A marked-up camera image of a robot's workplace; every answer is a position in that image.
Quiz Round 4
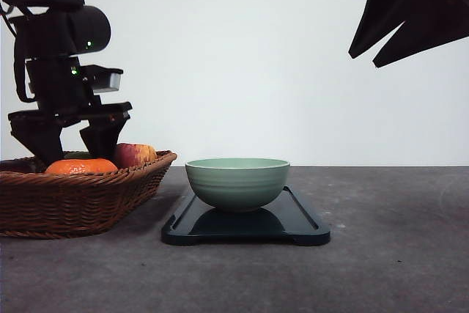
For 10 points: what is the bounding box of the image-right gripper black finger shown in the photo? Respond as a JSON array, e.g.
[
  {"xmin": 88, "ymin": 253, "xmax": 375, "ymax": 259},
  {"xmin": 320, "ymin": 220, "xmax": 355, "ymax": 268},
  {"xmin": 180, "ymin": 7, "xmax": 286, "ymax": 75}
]
[
  {"xmin": 372, "ymin": 0, "xmax": 469, "ymax": 68},
  {"xmin": 348, "ymin": 0, "xmax": 423, "ymax": 58}
]

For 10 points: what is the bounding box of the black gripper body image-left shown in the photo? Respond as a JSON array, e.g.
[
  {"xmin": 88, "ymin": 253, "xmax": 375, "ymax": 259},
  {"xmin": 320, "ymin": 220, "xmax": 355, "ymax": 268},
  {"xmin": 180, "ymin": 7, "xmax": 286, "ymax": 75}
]
[{"xmin": 8, "ymin": 56, "xmax": 133, "ymax": 130}]

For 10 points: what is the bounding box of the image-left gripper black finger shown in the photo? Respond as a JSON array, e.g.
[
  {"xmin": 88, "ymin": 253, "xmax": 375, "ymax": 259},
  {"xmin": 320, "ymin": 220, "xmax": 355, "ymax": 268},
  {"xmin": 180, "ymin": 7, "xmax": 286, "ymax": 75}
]
[
  {"xmin": 79, "ymin": 112, "xmax": 130, "ymax": 161},
  {"xmin": 10, "ymin": 128, "xmax": 64, "ymax": 166}
]

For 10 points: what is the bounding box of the green ceramic bowl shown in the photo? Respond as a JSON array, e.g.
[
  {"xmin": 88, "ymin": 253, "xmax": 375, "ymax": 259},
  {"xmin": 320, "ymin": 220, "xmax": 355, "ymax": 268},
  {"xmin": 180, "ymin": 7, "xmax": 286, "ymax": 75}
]
[{"xmin": 185, "ymin": 158, "xmax": 290, "ymax": 213}]

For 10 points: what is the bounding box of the brown wicker basket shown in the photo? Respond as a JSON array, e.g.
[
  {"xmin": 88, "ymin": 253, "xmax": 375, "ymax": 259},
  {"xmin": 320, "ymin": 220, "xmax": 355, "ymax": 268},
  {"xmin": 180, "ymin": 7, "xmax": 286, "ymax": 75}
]
[{"xmin": 0, "ymin": 150, "xmax": 177, "ymax": 240}]

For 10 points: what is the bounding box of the dark green avocado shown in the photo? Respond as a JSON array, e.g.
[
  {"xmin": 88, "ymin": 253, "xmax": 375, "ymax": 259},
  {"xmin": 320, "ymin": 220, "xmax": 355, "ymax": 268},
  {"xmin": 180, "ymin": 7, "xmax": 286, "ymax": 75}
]
[{"xmin": 64, "ymin": 152, "xmax": 93, "ymax": 159}]

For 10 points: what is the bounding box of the dark purple fruit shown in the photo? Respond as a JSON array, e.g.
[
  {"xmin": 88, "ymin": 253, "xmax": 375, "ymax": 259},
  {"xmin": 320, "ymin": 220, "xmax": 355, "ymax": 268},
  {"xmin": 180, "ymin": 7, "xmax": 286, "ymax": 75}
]
[{"xmin": 0, "ymin": 157, "xmax": 37, "ymax": 173}]

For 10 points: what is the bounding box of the red yellow apple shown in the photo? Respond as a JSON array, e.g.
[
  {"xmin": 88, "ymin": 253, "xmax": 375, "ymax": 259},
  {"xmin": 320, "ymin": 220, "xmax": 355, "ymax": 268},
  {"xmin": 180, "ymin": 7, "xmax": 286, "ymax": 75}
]
[{"xmin": 114, "ymin": 143, "xmax": 158, "ymax": 168}]

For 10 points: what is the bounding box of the orange tangerine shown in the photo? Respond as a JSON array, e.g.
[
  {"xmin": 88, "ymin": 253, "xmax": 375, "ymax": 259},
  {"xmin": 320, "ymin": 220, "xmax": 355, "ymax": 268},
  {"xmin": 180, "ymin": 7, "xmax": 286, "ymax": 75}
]
[{"xmin": 46, "ymin": 158, "xmax": 119, "ymax": 174}]

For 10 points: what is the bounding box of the dark rectangular tray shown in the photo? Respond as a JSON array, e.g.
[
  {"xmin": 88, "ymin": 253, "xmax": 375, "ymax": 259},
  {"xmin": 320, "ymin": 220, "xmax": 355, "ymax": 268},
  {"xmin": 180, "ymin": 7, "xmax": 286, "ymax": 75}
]
[{"xmin": 161, "ymin": 186, "xmax": 330, "ymax": 246}]

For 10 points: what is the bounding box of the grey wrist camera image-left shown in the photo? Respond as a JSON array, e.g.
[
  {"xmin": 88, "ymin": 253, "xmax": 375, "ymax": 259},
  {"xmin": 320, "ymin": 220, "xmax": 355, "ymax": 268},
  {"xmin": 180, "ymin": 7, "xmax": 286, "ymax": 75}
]
[{"xmin": 81, "ymin": 65, "xmax": 124, "ymax": 93}]

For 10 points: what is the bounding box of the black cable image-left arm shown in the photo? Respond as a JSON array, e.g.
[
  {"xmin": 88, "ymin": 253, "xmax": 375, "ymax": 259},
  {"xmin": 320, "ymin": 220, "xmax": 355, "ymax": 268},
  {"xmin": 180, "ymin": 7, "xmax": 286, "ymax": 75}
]
[{"xmin": 0, "ymin": 8, "xmax": 37, "ymax": 101}]

